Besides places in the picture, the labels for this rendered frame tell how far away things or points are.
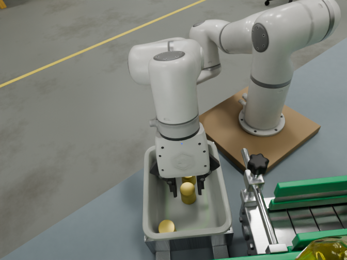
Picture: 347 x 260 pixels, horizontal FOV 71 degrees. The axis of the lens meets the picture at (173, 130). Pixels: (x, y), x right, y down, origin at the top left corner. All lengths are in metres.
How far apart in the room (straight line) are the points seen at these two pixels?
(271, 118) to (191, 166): 0.29
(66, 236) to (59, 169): 1.20
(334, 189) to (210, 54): 0.50
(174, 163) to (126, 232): 0.23
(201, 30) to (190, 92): 0.42
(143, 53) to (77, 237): 0.44
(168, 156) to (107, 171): 1.24
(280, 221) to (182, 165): 0.19
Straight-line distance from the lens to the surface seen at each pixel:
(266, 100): 0.63
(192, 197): 0.56
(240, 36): 0.64
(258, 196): 0.39
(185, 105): 0.38
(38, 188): 1.82
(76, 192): 1.67
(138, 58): 0.45
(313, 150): 0.74
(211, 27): 0.77
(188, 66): 0.37
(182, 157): 0.45
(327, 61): 1.07
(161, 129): 0.42
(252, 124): 0.70
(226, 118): 0.74
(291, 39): 0.54
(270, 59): 0.56
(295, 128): 0.75
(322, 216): 0.50
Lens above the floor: 1.30
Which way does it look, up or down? 48 degrees down
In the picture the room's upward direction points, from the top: 10 degrees counter-clockwise
